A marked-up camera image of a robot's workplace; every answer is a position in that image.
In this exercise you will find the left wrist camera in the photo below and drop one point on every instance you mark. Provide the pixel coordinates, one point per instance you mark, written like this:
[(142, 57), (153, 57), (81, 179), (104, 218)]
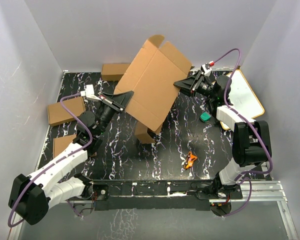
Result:
[(89, 93)]

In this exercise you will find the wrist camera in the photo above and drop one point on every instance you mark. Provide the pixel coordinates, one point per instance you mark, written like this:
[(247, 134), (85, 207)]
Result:
[(206, 68), (89, 93)]

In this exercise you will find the folded cardboard box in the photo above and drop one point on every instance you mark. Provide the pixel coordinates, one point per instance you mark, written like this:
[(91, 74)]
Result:
[(61, 143), (57, 115), (113, 71)]

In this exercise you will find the white board yellow rim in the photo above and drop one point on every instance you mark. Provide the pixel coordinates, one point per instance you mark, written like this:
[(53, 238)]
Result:
[(243, 101)]

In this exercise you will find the folded cardboard box left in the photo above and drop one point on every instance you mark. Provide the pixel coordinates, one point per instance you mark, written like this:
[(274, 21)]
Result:
[(57, 115)]

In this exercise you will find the orange toy truck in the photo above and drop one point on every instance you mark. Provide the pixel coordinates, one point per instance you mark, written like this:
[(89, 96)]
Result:
[(189, 161)]

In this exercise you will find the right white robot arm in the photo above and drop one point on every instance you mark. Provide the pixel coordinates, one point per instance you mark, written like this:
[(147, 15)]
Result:
[(251, 144)]

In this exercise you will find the aluminium frame rail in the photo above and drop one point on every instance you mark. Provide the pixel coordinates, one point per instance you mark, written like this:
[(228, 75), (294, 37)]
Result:
[(261, 214)]

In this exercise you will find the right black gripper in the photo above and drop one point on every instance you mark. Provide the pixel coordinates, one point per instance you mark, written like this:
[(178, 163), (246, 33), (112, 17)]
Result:
[(192, 84)]

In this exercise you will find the folded cardboard box front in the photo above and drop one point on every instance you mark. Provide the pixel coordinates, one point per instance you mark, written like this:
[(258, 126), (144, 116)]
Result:
[(61, 143)]

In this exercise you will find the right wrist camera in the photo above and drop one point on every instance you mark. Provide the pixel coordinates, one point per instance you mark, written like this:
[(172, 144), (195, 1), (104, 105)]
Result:
[(206, 68)]

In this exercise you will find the green eraser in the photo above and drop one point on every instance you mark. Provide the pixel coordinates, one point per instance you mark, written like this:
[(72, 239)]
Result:
[(205, 116)]

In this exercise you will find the large cardboard box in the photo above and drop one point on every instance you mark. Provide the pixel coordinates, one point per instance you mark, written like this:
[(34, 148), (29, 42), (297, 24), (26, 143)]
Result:
[(151, 77)]

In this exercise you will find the folded cardboard box back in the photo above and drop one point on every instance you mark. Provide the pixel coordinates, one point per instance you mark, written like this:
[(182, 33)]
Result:
[(113, 71)]

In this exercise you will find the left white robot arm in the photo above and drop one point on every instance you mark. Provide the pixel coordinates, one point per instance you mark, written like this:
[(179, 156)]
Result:
[(33, 195)]

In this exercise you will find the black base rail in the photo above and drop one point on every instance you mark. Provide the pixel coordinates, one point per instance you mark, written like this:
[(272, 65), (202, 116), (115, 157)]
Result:
[(201, 195)]

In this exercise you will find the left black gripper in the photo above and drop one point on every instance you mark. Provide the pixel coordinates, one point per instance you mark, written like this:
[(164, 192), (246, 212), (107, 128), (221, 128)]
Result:
[(117, 103)]

